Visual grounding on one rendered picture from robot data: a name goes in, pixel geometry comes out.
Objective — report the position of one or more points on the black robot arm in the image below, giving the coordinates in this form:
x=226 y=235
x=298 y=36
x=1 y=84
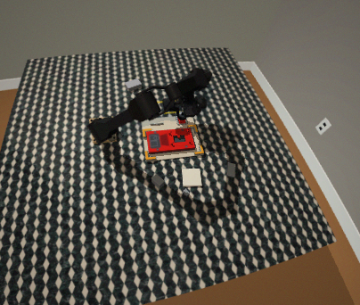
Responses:
x=144 y=106

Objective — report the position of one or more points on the black and grey wheel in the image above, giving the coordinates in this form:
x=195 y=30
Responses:
x=181 y=117

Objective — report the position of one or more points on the cream square tile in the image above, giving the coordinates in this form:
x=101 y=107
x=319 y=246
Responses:
x=191 y=177

